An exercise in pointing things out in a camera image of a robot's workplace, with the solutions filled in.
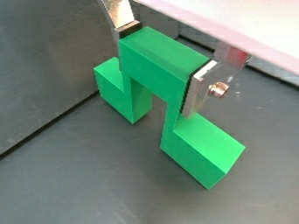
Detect green Z-shaped block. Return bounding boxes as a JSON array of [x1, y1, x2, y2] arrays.
[[93, 26, 245, 188]]

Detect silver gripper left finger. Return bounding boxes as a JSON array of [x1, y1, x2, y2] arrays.
[[97, 0, 144, 58]]

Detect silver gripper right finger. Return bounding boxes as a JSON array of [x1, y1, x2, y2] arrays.
[[181, 42, 251, 118]]

